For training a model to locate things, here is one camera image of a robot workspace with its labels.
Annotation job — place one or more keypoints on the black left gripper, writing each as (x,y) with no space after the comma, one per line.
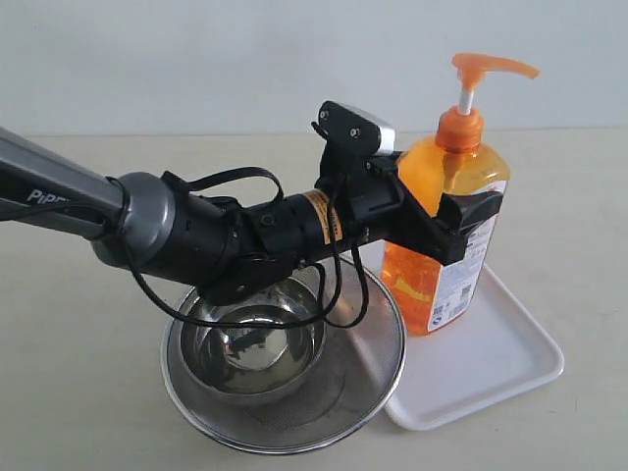
(374,204)

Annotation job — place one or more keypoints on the orange pump soap bottle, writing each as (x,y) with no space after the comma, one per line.
(456,161)

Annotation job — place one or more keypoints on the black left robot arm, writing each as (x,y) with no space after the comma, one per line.
(167,228)

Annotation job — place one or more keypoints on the small stainless steel bowl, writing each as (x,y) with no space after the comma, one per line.
(248,365)

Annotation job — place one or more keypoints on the white rectangular plastic tray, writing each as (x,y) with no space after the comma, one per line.
(491,353)

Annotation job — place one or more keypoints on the steel mesh colander basket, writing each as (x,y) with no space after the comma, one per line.
(357,373)

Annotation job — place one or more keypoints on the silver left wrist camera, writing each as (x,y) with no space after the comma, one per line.
(355,130)

